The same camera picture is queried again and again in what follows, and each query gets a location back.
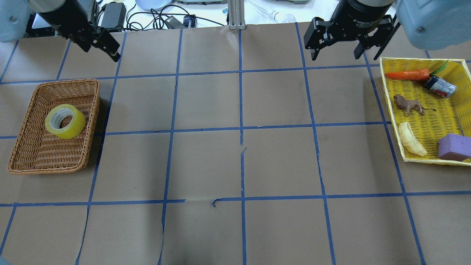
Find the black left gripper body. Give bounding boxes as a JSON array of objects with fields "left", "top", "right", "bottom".
[{"left": 37, "top": 0, "right": 113, "bottom": 52}]

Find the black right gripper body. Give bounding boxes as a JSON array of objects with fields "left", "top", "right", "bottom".
[{"left": 303, "top": 0, "right": 395, "bottom": 50}]

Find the yellow tape roll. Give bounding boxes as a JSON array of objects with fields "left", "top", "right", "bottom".
[{"left": 44, "top": 104, "right": 87, "bottom": 139}]

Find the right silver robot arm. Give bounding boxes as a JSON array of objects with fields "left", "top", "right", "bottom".
[{"left": 303, "top": 0, "right": 471, "bottom": 60}]

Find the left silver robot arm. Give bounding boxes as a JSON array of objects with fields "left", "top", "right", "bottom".
[{"left": 0, "top": 0, "right": 120, "bottom": 62}]

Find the black power brick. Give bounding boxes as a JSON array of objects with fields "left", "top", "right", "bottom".
[{"left": 99, "top": 2, "right": 127, "bottom": 32}]

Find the light bulb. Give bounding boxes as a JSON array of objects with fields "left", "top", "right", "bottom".
[{"left": 246, "top": 0, "right": 297, "bottom": 23}]

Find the light blue plate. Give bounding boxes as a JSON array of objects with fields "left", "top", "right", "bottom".
[{"left": 135, "top": 0, "right": 173, "bottom": 12}]

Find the brown toy animal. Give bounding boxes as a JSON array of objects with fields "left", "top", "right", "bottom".
[{"left": 393, "top": 94, "right": 426, "bottom": 116}]

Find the orange toy carrot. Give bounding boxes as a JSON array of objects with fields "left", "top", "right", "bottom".
[{"left": 385, "top": 59, "right": 449, "bottom": 81}]

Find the yellow plastic basket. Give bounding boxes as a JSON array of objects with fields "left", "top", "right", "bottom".
[{"left": 379, "top": 57, "right": 471, "bottom": 166}]

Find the small dark tin can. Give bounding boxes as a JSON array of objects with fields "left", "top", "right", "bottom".
[{"left": 424, "top": 75, "right": 457, "bottom": 98}]

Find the yellow toy banana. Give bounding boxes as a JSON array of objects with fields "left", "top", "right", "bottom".
[{"left": 398, "top": 122, "right": 428, "bottom": 157}]

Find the brown wicker basket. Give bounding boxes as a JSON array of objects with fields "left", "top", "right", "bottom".
[{"left": 7, "top": 79, "right": 100, "bottom": 175}]

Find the purple foam block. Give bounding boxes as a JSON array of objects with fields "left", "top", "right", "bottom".
[{"left": 438, "top": 134, "right": 471, "bottom": 162}]

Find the aluminium frame post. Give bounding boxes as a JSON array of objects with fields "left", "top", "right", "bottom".
[{"left": 227, "top": 0, "right": 246, "bottom": 30}]

